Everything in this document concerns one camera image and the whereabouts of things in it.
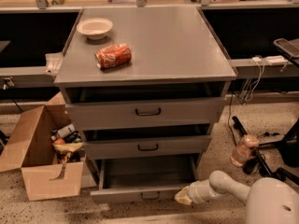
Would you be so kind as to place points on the grey drawer cabinet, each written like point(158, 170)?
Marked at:
point(169, 45)

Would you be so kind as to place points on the grey middle drawer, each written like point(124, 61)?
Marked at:
point(146, 142)

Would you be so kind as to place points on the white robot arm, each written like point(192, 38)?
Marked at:
point(267, 201)

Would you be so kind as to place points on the grey drawer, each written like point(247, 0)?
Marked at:
point(145, 178)
point(99, 108)
point(146, 142)

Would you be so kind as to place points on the open cardboard box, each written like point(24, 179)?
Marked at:
point(30, 150)

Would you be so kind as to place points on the black chair base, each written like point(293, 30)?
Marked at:
point(287, 148)

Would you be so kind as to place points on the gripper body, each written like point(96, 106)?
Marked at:
point(195, 192)

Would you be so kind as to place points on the grey top drawer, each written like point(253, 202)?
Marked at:
point(99, 108)

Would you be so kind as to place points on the grey bottom drawer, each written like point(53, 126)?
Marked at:
point(145, 178)

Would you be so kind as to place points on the white bottle in box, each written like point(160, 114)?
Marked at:
point(63, 132)

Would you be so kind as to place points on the black tablet device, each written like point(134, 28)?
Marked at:
point(287, 47)

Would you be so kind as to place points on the white power strip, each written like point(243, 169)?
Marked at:
point(270, 60)

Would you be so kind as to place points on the yellow snack bag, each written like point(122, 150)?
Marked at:
point(68, 152)

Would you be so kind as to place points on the crushed orange soda can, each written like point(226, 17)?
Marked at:
point(113, 55)

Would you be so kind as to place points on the white bowl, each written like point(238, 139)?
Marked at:
point(95, 28)

